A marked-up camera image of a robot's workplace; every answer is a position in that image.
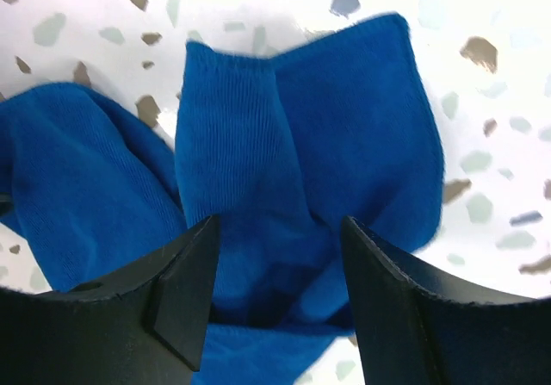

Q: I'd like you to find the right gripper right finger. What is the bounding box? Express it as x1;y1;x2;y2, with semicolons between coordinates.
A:
341;217;550;385

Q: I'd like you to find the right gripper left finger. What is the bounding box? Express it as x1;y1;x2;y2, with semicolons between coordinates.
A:
1;217;220;385

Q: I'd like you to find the blue towel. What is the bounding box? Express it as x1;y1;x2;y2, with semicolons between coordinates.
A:
1;14;444;384

